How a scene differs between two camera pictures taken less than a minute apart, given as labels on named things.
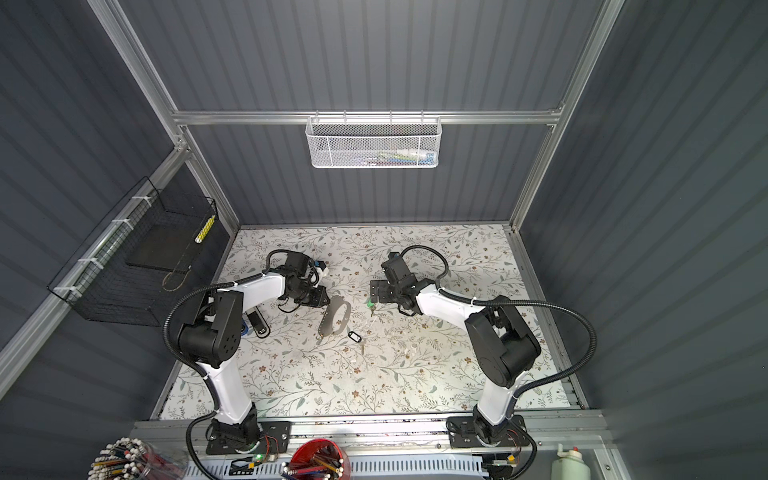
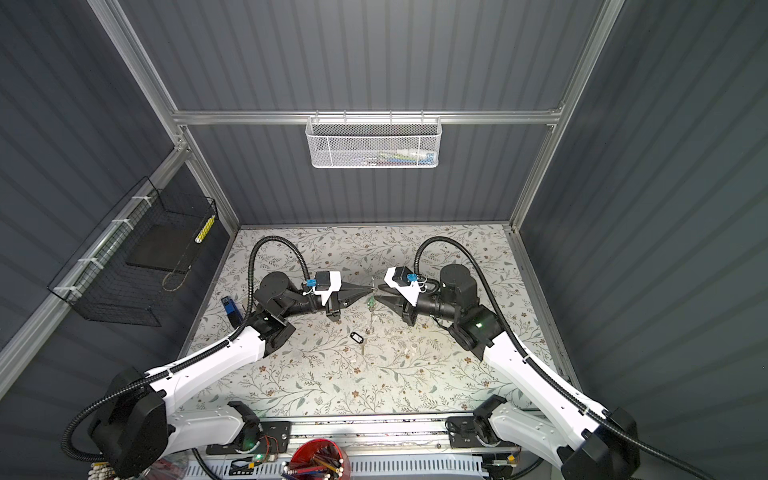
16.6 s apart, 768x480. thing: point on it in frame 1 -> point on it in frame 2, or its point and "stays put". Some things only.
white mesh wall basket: x=370 y=142 stays put
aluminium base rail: x=388 y=446 stays put
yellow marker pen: x=199 y=238 stays put
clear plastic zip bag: x=325 y=328 -> x=370 y=330
